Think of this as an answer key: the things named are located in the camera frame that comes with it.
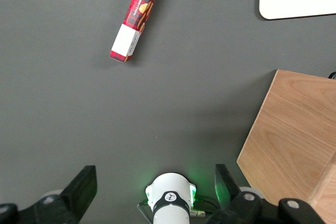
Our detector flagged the red plaid cookie box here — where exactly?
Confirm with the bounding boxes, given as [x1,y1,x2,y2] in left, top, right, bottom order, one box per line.
[109,0,160,65]

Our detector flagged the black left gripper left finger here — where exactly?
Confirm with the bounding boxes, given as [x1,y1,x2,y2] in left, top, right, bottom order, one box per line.
[0,165,98,224]

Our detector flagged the wooden drawer cabinet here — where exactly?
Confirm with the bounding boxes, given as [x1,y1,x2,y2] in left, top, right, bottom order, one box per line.
[236,69,336,224]

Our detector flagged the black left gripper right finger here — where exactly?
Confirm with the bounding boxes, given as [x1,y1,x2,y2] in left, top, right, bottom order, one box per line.
[209,164,325,224]

